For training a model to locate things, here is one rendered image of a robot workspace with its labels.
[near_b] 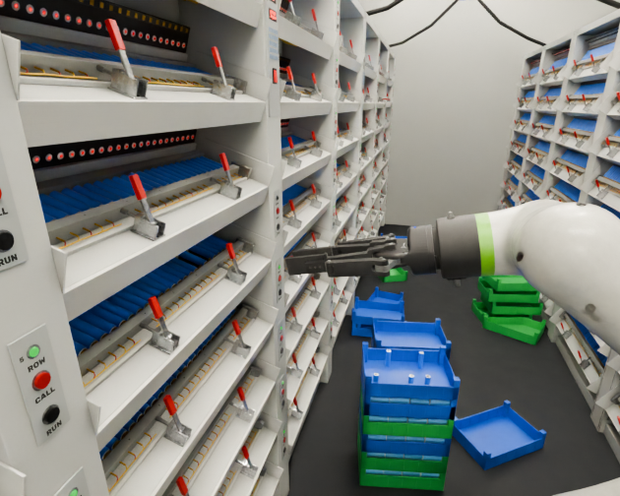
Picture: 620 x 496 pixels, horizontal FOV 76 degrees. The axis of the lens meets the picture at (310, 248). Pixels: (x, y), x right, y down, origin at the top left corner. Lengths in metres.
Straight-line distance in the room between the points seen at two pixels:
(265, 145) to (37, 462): 0.72
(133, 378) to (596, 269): 0.59
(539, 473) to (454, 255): 1.43
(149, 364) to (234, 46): 0.69
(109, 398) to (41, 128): 0.35
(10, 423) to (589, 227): 0.59
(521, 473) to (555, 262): 1.49
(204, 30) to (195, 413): 0.81
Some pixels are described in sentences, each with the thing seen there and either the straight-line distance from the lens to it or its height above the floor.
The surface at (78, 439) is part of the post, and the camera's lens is 0.58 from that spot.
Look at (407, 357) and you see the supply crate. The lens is 1.58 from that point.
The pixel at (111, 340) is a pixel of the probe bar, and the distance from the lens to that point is 0.68.
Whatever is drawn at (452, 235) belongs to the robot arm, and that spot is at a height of 1.14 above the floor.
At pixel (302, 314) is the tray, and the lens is 1.54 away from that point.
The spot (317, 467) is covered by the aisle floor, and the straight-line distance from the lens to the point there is 1.74.
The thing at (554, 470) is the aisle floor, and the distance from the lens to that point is 1.97.
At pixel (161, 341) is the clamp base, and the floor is 0.95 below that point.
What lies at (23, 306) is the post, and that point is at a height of 1.13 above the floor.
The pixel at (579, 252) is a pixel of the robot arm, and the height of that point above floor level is 1.17.
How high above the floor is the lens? 1.31
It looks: 20 degrees down
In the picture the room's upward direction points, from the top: straight up
